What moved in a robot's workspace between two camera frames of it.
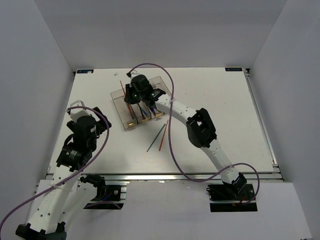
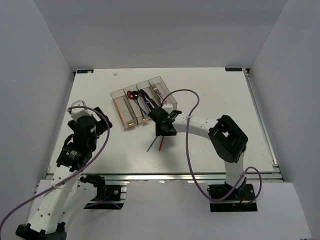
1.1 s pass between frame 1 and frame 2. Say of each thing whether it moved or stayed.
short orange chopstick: stayed
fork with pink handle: stayed
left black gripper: stayed
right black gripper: moved
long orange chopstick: moved
